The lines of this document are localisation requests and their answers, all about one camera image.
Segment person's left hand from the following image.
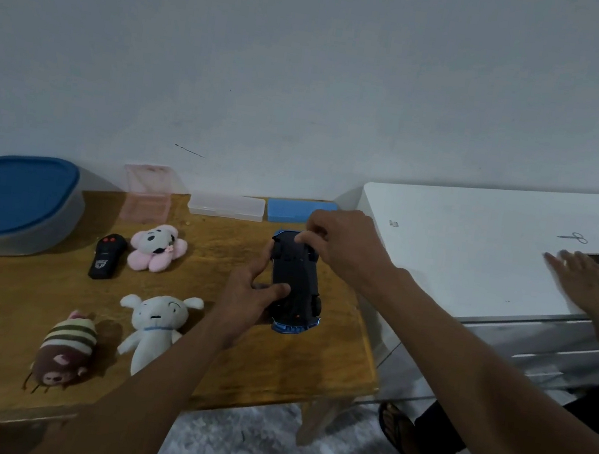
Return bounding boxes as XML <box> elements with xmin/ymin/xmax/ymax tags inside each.
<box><xmin>202</xmin><ymin>232</ymin><xmax>299</xmax><ymax>359</ymax></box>

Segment person's right hand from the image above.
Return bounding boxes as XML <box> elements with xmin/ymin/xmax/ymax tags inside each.
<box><xmin>287</xmin><ymin>202</ymin><xmax>407</xmax><ymax>305</ymax></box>

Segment blue toy car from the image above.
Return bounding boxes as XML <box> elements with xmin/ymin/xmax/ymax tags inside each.
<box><xmin>260</xmin><ymin>227</ymin><xmax>332</xmax><ymax>339</ymax></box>

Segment blue plastic case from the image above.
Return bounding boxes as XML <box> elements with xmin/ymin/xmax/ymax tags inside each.
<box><xmin>264</xmin><ymin>193</ymin><xmax>341</xmax><ymax>232</ymax></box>

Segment white dog plush toy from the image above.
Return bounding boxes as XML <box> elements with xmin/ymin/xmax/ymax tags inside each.
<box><xmin>110</xmin><ymin>287</ymin><xmax>206</xmax><ymax>385</ymax></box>

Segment pink flower plush toy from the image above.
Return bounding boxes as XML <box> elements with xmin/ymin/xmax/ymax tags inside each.
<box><xmin>125</xmin><ymin>220</ymin><xmax>192</xmax><ymax>278</ymax></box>

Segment clear plastic case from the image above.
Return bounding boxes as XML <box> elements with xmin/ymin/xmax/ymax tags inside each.
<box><xmin>186</xmin><ymin>188</ymin><xmax>267</xmax><ymax>224</ymax></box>

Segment pink transparent case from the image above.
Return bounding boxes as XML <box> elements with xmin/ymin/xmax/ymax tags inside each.
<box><xmin>117</xmin><ymin>161</ymin><xmax>190</xmax><ymax>230</ymax></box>

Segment brown striped plush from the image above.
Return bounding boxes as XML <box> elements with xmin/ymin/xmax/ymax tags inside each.
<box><xmin>22</xmin><ymin>304</ymin><xmax>102</xmax><ymax>401</ymax></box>

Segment blue container lid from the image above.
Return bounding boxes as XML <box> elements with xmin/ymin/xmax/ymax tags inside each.
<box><xmin>0</xmin><ymin>150</ymin><xmax>82</xmax><ymax>252</ymax></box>

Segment person's left forearm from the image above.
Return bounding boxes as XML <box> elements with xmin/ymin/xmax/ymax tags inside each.
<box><xmin>27</xmin><ymin>298</ymin><xmax>230</xmax><ymax>454</ymax></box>

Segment person's right forearm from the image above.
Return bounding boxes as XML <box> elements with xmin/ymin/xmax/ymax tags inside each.
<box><xmin>349</xmin><ymin>264</ymin><xmax>599</xmax><ymax>454</ymax></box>

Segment white cabinet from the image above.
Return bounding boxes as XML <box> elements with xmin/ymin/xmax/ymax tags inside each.
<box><xmin>331</xmin><ymin>158</ymin><xmax>599</xmax><ymax>435</ymax></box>

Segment wooden table leg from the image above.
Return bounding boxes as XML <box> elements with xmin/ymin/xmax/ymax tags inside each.
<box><xmin>294</xmin><ymin>394</ymin><xmax>354</xmax><ymax>453</ymax></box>

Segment black remote control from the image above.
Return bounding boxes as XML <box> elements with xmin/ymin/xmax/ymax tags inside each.
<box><xmin>87</xmin><ymin>230</ymin><xmax>130</xmax><ymax>284</ymax></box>

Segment black sandal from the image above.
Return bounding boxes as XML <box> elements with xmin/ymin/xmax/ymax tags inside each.
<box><xmin>372</xmin><ymin>400</ymin><xmax>447</xmax><ymax>454</ymax></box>

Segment small metal scissors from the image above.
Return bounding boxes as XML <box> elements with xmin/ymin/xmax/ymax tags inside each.
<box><xmin>556</xmin><ymin>229</ymin><xmax>590</xmax><ymax>245</ymax></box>

